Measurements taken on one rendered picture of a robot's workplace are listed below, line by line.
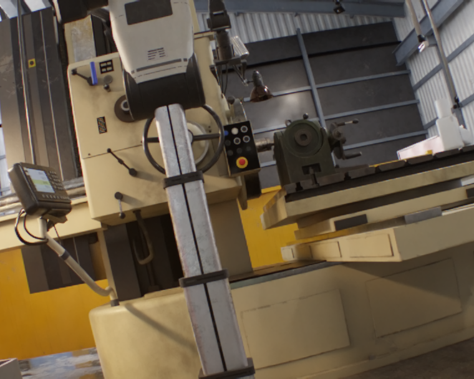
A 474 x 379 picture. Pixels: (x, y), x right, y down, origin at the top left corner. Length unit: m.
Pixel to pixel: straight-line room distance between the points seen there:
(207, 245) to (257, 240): 3.76
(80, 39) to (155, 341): 2.00
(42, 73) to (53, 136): 0.44
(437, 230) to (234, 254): 1.87
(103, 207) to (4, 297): 2.89
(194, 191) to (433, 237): 0.76
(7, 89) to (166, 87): 2.44
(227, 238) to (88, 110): 1.16
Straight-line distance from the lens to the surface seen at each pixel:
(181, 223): 1.54
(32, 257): 3.70
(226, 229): 3.52
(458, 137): 8.68
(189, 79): 1.58
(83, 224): 3.23
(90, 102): 3.03
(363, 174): 2.86
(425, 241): 1.85
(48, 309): 5.51
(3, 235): 3.36
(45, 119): 3.78
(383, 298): 3.03
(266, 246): 5.30
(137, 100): 1.59
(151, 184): 2.90
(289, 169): 2.80
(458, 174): 3.00
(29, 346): 5.62
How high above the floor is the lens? 0.74
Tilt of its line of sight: 5 degrees up
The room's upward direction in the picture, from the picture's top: 13 degrees counter-clockwise
